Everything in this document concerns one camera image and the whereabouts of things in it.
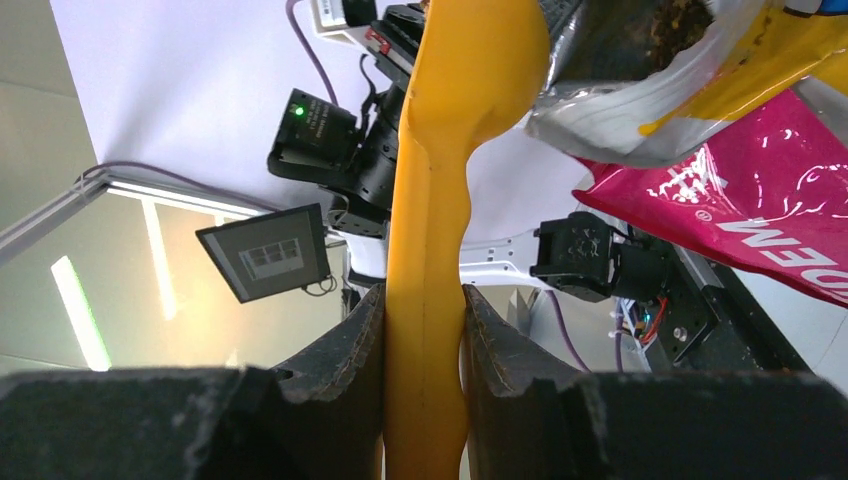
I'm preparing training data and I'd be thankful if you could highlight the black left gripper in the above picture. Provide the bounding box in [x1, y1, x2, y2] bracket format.
[332, 3, 424, 219]

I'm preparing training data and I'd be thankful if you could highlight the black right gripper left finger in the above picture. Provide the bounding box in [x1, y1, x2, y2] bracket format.
[1, 285, 385, 479]

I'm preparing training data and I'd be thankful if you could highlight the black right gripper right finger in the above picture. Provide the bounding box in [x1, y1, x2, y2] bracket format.
[462, 285, 847, 479]

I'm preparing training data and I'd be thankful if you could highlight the yellow plastic scoop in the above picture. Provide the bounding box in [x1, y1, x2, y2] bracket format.
[383, 0, 550, 479]

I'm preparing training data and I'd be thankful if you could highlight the printed cat food bag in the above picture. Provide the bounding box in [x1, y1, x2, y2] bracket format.
[527, 1, 847, 306]

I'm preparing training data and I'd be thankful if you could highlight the grey monitor screen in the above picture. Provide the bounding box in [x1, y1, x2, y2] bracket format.
[195, 203, 331, 304]

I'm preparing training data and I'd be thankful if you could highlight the brown kibble in bag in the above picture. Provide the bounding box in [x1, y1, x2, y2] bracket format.
[647, 0, 714, 74]

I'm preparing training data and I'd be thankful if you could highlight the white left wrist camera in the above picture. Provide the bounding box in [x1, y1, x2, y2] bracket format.
[308, 0, 378, 52]

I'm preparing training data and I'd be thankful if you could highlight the left aluminium frame post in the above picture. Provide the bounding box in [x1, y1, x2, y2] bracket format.
[1, 173, 110, 266]

